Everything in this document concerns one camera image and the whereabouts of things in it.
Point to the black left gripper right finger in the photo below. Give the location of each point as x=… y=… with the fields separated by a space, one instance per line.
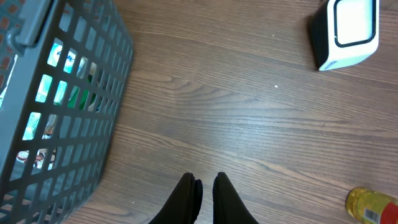
x=228 y=208

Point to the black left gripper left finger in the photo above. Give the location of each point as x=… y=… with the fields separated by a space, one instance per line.
x=184 y=204

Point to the yellow oil bottle silver cap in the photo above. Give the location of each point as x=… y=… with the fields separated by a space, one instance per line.
x=372 y=207

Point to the green white Kleenex tissue pack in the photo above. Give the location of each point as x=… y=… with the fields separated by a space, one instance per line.
x=47 y=83

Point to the white barcode scanner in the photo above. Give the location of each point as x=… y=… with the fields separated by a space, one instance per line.
x=344 y=32

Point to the grey plastic mesh basket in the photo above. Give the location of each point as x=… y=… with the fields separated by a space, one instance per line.
x=46 y=179

